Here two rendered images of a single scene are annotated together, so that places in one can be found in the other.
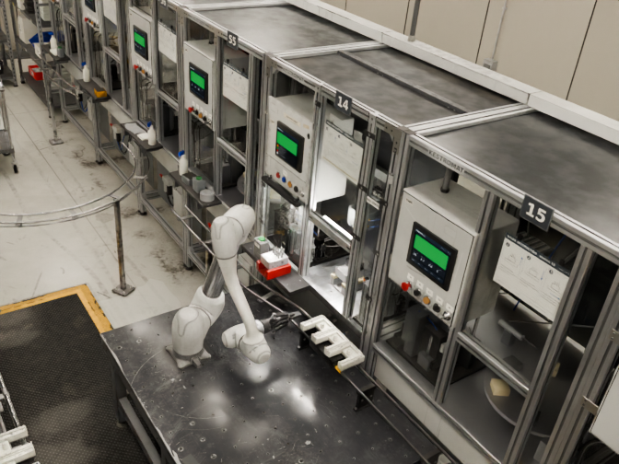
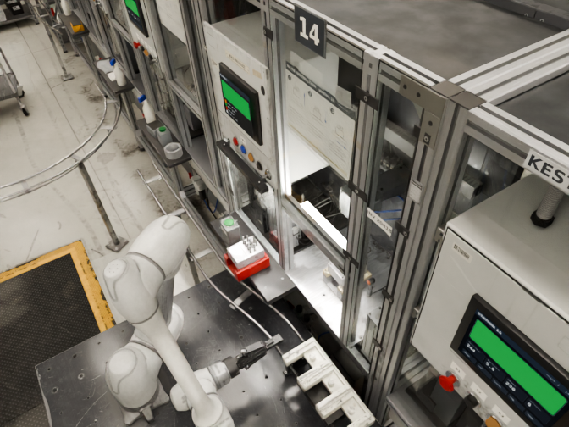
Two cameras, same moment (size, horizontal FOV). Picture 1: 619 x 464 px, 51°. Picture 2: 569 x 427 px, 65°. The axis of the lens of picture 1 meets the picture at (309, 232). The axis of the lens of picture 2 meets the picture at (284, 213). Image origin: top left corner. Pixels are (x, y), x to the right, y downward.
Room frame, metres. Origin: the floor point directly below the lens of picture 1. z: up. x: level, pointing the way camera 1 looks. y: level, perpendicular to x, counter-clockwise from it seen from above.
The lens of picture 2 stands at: (1.83, -0.14, 2.44)
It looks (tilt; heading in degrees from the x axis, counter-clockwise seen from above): 45 degrees down; 7
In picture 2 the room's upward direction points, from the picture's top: 3 degrees counter-clockwise
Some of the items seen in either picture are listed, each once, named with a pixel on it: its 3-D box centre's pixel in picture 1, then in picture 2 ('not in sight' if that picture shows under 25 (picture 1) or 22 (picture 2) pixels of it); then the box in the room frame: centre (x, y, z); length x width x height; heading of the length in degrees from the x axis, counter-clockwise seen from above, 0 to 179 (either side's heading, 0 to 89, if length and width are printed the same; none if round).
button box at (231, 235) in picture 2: (262, 247); (232, 230); (3.16, 0.26, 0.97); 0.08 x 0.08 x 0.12; 37
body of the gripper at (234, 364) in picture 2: (268, 324); (237, 363); (2.58, 0.16, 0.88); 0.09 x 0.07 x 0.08; 127
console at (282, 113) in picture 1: (305, 145); (268, 97); (3.24, 0.07, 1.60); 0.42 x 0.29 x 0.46; 37
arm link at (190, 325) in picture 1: (188, 328); (130, 373); (2.54, 0.56, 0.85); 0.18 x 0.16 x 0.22; 164
